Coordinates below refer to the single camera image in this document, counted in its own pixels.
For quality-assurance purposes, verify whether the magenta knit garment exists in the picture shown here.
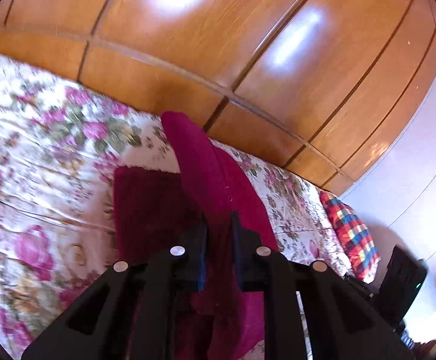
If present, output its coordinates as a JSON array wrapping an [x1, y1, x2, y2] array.
[[113, 111, 278, 359]]

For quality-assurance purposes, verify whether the plaid multicolour pillow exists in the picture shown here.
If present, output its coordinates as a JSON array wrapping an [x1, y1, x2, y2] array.
[[319, 191, 380, 284]]

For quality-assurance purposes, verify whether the floral bedspread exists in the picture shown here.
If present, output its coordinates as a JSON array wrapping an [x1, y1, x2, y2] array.
[[0, 51, 354, 360]]

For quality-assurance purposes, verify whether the wooden wardrobe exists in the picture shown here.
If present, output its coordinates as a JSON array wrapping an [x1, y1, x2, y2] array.
[[0, 0, 436, 194]]

